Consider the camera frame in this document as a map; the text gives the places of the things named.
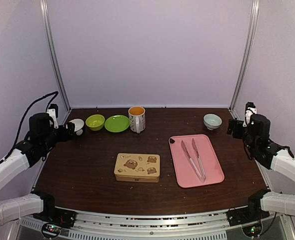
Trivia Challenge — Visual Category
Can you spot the beige tin box base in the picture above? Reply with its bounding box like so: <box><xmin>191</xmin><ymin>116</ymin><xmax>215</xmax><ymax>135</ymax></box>
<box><xmin>115</xmin><ymin>175</ymin><xmax>159</xmax><ymax>183</ymax></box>

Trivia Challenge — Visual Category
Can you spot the pale celadon tea bowl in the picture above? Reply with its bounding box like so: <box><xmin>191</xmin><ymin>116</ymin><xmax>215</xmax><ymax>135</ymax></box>
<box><xmin>203</xmin><ymin>113</ymin><xmax>223</xmax><ymax>131</ymax></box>

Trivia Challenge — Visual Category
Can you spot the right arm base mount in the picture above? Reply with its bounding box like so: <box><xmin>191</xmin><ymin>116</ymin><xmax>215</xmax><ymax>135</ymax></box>
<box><xmin>226</xmin><ymin>206</ymin><xmax>270</xmax><ymax>239</ymax></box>

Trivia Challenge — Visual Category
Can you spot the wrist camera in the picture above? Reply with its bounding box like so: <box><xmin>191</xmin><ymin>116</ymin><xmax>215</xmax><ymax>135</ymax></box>
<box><xmin>244</xmin><ymin>102</ymin><xmax>257</xmax><ymax>125</ymax></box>
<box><xmin>46</xmin><ymin>103</ymin><xmax>59</xmax><ymax>129</ymax></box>

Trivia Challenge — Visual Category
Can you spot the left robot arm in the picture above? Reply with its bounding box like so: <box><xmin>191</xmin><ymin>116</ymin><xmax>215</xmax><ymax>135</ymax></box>
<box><xmin>0</xmin><ymin>111</ymin><xmax>76</xmax><ymax>226</ymax></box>

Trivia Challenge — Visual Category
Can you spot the aluminium front rail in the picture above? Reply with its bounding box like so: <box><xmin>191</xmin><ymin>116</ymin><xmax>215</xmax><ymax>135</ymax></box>
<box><xmin>5</xmin><ymin>207</ymin><xmax>295</xmax><ymax>240</ymax></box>

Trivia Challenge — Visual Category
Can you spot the green small bowl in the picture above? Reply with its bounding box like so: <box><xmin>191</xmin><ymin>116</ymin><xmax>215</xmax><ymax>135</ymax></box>
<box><xmin>85</xmin><ymin>114</ymin><xmax>105</xmax><ymax>131</ymax></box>

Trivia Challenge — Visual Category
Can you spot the black white dotted cup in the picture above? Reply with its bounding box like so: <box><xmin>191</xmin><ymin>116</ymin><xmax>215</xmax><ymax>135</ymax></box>
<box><xmin>69</xmin><ymin>118</ymin><xmax>85</xmax><ymax>136</ymax></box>

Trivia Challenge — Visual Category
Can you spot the green saucer plate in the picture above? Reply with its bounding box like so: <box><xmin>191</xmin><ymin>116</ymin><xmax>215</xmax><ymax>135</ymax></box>
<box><xmin>104</xmin><ymin>114</ymin><xmax>130</xmax><ymax>133</ymax></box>

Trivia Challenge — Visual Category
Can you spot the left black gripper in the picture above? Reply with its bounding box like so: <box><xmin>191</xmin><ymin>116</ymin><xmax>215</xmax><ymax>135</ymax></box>
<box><xmin>40</xmin><ymin>122</ymin><xmax>75</xmax><ymax>152</ymax></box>

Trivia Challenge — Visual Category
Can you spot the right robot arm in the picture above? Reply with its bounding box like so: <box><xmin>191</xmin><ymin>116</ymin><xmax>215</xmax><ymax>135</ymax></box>
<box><xmin>227</xmin><ymin>114</ymin><xmax>295</xmax><ymax>221</ymax></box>

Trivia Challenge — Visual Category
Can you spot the left aluminium frame post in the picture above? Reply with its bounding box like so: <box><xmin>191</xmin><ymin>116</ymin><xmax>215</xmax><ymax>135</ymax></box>
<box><xmin>39</xmin><ymin>0</ymin><xmax>72</xmax><ymax>112</ymax></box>

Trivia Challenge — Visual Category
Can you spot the right aluminium frame post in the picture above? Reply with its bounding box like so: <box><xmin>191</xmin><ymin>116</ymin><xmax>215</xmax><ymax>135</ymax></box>
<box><xmin>228</xmin><ymin>0</ymin><xmax>260</xmax><ymax>118</ymax></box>

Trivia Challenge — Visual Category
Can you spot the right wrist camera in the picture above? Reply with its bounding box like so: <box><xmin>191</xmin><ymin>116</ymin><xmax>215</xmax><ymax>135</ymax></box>
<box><xmin>244</xmin><ymin>102</ymin><xmax>257</xmax><ymax>125</ymax></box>

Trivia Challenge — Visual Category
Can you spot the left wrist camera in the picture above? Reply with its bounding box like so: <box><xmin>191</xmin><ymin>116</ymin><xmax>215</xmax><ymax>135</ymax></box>
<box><xmin>46</xmin><ymin>103</ymin><xmax>59</xmax><ymax>129</ymax></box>

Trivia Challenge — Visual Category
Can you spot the bear print tin lid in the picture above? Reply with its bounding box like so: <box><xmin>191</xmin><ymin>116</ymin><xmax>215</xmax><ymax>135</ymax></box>
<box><xmin>114</xmin><ymin>153</ymin><xmax>161</xmax><ymax>179</ymax></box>

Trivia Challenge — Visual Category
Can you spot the aluminium frame post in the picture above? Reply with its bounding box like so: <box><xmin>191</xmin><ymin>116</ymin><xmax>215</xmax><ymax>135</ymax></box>
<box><xmin>39</xmin><ymin>0</ymin><xmax>72</xmax><ymax>112</ymax></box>
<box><xmin>228</xmin><ymin>0</ymin><xmax>260</xmax><ymax>118</ymax></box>

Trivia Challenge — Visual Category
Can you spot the white floral mug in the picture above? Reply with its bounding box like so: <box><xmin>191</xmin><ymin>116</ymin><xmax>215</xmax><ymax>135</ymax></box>
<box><xmin>128</xmin><ymin>106</ymin><xmax>146</xmax><ymax>134</ymax></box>

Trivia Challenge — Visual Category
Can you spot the pink plastic tray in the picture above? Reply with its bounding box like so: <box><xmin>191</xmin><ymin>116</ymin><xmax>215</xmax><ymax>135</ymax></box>
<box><xmin>168</xmin><ymin>134</ymin><xmax>225</xmax><ymax>188</ymax></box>

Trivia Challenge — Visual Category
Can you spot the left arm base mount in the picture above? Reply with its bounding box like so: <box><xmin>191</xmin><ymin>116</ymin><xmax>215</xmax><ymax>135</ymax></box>
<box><xmin>32</xmin><ymin>207</ymin><xmax>77</xmax><ymax>240</ymax></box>

